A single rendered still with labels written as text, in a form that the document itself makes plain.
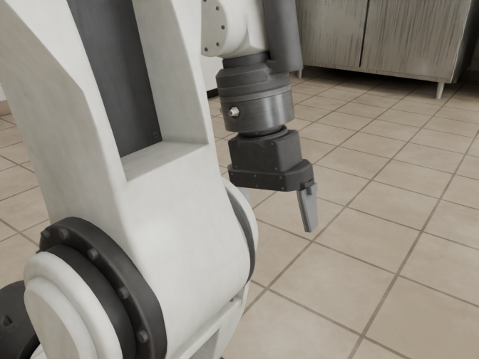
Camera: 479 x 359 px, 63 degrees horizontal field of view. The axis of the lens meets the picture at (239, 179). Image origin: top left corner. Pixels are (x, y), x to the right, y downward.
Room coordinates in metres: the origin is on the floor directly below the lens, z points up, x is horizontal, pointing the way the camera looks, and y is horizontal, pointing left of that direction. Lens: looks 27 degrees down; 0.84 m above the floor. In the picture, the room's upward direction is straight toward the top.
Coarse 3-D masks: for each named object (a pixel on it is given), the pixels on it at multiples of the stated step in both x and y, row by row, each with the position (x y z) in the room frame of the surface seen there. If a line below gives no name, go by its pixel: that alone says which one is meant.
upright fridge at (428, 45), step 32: (320, 0) 3.57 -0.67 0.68; (352, 0) 3.40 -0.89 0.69; (384, 0) 3.25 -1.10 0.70; (416, 0) 3.11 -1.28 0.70; (448, 0) 2.99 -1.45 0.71; (320, 32) 3.55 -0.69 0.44; (352, 32) 3.38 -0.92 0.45; (384, 32) 3.23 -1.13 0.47; (416, 32) 3.09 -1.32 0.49; (448, 32) 2.96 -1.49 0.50; (320, 64) 3.58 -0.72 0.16; (352, 64) 3.36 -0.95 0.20; (384, 64) 3.20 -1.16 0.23; (416, 64) 3.06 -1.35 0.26; (448, 64) 2.93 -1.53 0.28
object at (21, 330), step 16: (16, 288) 0.52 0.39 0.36; (0, 304) 0.49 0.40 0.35; (16, 304) 0.48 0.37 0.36; (0, 320) 0.46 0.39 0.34; (16, 320) 0.46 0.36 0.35; (0, 336) 0.44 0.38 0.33; (16, 336) 0.43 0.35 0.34; (32, 336) 0.42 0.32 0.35; (0, 352) 0.42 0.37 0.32; (16, 352) 0.41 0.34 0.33; (32, 352) 0.42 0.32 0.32
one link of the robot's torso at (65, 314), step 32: (256, 224) 0.32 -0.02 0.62; (32, 256) 0.23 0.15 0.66; (32, 288) 0.21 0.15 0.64; (64, 288) 0.20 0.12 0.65; (32, 320) 0.22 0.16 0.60; (64, 320) 0.19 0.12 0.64; (96, 320) 0.19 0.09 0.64; (224, 320) 0.30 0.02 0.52; (64, 352) 0.20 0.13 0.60; (96, 352) 0.19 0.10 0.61; (192, 352) 0.26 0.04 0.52
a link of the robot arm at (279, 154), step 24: (240, 96) 0.43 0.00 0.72; (264, 96) 0.43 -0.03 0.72; (288, 96) 0.45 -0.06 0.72; (240, 120) 0.43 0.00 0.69; (264, 120) 0.43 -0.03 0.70; (288, 120) 0.44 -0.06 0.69; (240, 144) 0.45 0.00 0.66; (264, 144) 0.43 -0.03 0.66; (288, 144) 0.43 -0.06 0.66; (240, 168) 0.46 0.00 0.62; (264, 168) 0.43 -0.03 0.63; (288, 168) 0.42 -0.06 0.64; (312, 168) 0.43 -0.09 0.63
